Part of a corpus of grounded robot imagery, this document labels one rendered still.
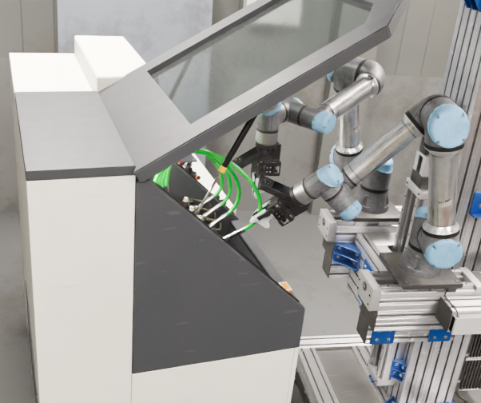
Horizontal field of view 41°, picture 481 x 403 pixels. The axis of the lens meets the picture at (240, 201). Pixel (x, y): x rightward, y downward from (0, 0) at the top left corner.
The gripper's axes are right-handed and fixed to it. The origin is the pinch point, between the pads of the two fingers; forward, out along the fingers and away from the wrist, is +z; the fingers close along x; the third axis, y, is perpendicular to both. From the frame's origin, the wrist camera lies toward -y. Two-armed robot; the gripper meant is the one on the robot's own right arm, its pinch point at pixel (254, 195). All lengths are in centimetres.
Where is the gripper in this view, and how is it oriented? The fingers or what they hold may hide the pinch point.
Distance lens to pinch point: 227.0
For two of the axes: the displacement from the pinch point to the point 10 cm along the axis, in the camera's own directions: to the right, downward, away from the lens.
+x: -3.4, -4.3, 8.4
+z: -0.9, 9.0, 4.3
